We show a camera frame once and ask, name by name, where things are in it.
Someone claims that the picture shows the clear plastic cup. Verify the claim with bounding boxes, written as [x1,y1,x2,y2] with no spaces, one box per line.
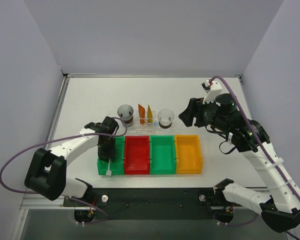
[157,109,175,129]

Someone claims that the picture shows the white toothbrush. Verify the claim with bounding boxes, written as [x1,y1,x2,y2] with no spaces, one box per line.
[105,160,112,177]

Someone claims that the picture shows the yellow toothpaste tube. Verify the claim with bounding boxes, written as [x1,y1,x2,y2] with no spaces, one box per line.
[146,104,153,125]

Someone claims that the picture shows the dark smoky plastic cup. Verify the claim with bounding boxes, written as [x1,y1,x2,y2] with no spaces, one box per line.
[117,104,134,127]

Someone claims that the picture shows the clear textured holder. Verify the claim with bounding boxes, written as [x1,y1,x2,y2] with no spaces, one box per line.
[133,111,160,135]

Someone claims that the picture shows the orange toothpaste tube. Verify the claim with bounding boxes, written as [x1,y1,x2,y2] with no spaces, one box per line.
[138,104,146,125]

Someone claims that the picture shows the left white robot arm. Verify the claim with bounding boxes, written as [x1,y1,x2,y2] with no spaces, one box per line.
[24,116,119,206]

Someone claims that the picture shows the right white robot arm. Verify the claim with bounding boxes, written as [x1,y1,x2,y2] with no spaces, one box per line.
[178,76,300,233]

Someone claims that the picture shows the clear textured oval tray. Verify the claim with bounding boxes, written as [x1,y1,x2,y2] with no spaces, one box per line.
[127,111,177,135]

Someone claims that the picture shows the left green bin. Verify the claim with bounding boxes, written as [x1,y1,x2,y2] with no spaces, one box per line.
[97,136,125,176]

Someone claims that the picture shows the green bin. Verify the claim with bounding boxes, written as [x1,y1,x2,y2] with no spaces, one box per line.
[149,135,177,175]
[97,136,125,176]

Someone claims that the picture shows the red bin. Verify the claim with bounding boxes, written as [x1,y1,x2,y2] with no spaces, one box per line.
[123,135,150,175]

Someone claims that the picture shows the right green bin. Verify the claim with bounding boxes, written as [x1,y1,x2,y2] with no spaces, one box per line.
[149,135,177,175]

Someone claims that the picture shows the yellow bin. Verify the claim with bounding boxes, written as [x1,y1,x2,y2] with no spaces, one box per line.
[174,135,203,174]

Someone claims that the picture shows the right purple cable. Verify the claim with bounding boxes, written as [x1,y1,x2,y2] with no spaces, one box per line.
[209,76,300,240]

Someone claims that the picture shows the purple cable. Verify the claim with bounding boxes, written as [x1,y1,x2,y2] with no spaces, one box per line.
[209,76,300,240]
[0,116,128,225]

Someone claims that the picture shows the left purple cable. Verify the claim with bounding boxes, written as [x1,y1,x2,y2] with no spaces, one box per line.
[0,116,128,225]

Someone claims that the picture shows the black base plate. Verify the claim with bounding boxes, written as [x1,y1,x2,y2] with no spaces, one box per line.
[62,186,248,222]

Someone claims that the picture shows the aluminium frame rail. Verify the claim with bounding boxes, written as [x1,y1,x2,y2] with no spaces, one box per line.
[19,186,290,210]

